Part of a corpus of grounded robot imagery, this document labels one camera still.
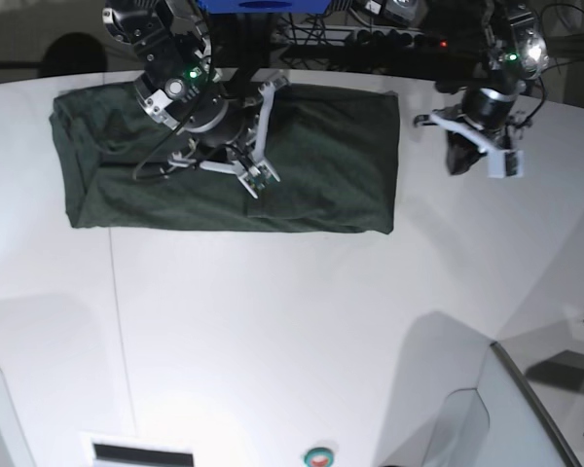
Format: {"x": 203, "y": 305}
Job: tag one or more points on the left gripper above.
{"x": 489, "y": 111}

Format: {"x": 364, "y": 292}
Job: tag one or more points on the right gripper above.
{"x": 215, "y": 124}

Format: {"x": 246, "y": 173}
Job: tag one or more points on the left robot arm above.
{"x": 514, "y": 51}

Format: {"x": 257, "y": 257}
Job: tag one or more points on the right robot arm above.
{"x": 178, "y": 68}

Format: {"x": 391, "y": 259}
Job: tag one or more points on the blue box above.
{"x": 264, "y": 6}

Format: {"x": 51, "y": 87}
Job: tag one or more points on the grey power strip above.
{"x": 396, "y": 38}

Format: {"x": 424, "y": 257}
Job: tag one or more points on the grey monitor edge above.
{"x": 552, "y": 375}

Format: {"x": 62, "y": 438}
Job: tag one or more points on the red green emergency button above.
{"x": 319, "y": 457}

